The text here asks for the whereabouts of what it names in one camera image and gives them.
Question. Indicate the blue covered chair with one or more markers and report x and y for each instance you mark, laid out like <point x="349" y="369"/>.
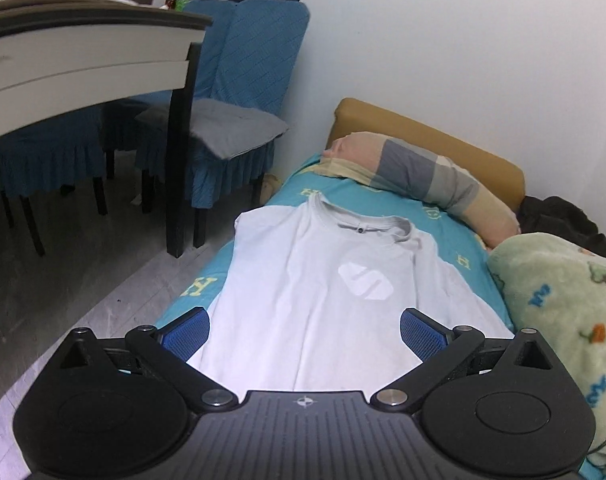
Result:
<point x="247" y="59"/>
<point x="50" y="155"/>

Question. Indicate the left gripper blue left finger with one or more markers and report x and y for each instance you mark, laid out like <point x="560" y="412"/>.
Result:
<point x="165" y="352"/>

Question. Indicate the grey seat cushion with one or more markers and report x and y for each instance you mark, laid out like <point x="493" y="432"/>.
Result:
<point x="229" y="130"/>

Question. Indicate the black clothing pile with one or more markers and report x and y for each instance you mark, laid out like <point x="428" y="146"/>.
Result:
<point x="558" y="217"/>

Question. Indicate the green fleece cartoon blanket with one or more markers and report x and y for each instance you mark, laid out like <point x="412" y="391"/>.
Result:
<point x="559" y="288"/>

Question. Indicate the tan headboard cushion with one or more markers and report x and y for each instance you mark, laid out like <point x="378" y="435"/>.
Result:
<point x="501" y="177"/>

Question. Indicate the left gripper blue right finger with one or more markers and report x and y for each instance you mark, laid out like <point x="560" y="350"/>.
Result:
<point x="445" y="355"/>

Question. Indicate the turquoise patterned bed sheet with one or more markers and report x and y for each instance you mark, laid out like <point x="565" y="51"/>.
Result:
<point x="328" y="434"/>

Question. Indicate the striped pillow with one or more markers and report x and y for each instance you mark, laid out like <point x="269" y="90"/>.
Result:
<point x="388" y="164"/>

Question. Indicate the white t-shirt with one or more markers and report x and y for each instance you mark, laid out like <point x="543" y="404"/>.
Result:
<point x="314" y="295"/>

